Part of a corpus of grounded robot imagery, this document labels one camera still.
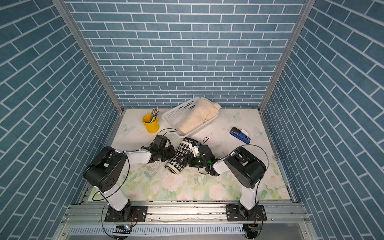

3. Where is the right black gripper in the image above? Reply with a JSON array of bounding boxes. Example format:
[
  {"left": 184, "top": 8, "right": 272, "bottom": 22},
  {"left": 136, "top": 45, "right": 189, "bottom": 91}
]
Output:
[{"left": 177, "top": 154, "right": 209, "bottom": 169}]

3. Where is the black white patterned cloth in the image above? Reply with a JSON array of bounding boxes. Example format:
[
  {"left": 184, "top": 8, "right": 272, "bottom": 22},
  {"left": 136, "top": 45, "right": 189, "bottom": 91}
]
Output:
[{"left": 165, "top": 138, "right": 198, "bottom": 175}]

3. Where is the beige knitted scarf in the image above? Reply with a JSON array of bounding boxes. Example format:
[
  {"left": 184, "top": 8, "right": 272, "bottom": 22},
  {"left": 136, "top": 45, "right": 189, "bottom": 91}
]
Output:
[{"left": 177, "top": 98, "right": 222, "bottom": 135}]

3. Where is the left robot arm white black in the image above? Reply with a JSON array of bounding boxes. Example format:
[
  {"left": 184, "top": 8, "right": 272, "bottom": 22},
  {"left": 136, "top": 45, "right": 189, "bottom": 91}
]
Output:
[{"left": 83, "top": 136, "right": 176, "bottom": 221}]

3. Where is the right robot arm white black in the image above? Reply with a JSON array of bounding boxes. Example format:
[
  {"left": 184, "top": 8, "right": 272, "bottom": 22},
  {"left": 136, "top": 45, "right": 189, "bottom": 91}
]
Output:
[{"left": 182, "top": 144, "right": 270, "bottom": 220}]

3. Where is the white plastic mesh basket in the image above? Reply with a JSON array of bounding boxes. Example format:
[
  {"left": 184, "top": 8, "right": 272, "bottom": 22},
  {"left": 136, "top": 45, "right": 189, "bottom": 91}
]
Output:
[{"left": 162, "top": 98, "right": 219, "bottom": 139}]

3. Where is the yellow cup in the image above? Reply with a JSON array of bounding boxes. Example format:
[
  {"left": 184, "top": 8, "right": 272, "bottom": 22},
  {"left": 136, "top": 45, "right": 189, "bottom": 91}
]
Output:
[{"left": 142, "top": 114, "right": 160, "bottom": 134}]

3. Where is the floral table mat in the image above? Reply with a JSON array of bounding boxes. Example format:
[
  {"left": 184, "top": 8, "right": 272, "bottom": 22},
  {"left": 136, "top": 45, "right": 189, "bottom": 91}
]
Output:
[{"left": 112, "top": 109, "right": 290, "bottom": 202}]

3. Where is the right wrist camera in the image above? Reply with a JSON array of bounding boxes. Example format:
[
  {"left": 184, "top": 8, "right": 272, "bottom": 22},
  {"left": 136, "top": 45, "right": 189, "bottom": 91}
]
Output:
[{"left": 189, "top": 142, "right": 201, "bottom": 157}]

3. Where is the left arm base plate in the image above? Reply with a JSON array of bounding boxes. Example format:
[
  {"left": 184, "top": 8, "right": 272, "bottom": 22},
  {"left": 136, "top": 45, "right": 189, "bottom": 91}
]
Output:
[{"left": 104, "top": 206, "right": 148, "bottom": 223}]

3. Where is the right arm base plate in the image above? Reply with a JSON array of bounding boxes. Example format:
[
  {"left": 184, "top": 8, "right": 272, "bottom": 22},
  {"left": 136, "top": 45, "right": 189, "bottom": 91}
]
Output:
[{"left": 226, "top": 204, "right": 267, "bottom": 222}]

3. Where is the aluminium front rail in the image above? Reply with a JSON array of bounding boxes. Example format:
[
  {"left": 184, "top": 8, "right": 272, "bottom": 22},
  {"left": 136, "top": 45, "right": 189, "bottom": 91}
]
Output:
[{"left": 63, "top": 201, "right": 310, "bottom": 225}]

